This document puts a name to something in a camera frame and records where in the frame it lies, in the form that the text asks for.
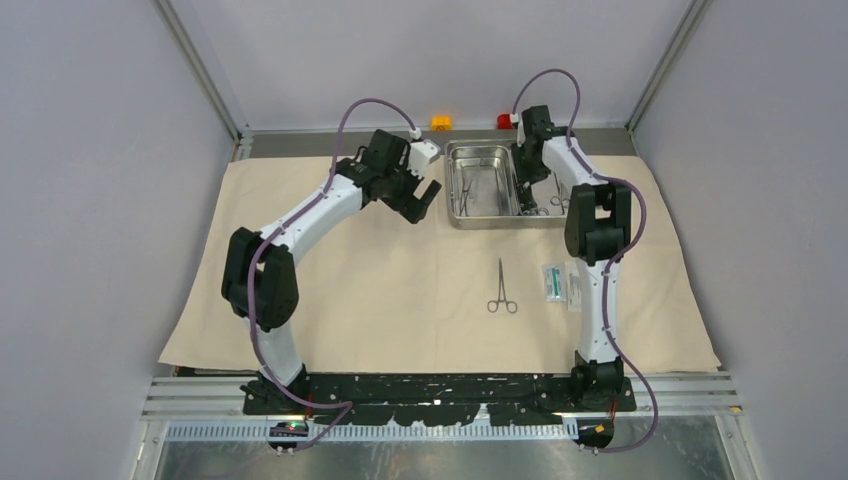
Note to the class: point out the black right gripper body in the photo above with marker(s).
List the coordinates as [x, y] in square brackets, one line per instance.
[526, 168]

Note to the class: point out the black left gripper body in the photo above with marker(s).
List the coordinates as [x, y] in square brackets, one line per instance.
[399, 192]

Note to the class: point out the steel mesh instrument tray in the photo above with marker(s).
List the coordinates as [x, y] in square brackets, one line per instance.
[496, 205]

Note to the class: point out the green white sterile packet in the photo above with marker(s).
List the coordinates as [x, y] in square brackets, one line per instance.
[554, 277]

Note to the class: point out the cream cloth wrap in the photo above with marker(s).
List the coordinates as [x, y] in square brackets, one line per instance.
[381, 295]

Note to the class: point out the steel hemostat clamp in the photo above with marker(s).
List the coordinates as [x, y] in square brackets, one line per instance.
[501, 302]

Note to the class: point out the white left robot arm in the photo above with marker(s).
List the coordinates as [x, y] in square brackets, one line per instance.
[260, 281]

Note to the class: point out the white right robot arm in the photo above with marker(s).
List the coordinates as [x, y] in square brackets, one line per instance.
[597, 230]

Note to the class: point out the steel scissors pile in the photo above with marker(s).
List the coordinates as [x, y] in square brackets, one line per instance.
[545, 198]

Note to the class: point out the red block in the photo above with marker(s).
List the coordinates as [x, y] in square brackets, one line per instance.
[506, 121]

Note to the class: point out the steel forceps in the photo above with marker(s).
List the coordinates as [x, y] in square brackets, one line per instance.
[469, 179]

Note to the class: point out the yellow block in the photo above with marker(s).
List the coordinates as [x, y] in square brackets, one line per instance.
[441, 123]

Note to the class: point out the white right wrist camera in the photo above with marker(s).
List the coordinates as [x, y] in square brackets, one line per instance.
[520, 133]

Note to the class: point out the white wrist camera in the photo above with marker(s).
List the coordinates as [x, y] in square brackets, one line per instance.
[520, 133]
[423, 152]

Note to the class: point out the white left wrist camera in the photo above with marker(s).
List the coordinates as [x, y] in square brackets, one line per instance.
[423, 152]

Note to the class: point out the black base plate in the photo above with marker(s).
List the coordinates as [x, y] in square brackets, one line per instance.
[431, 399]

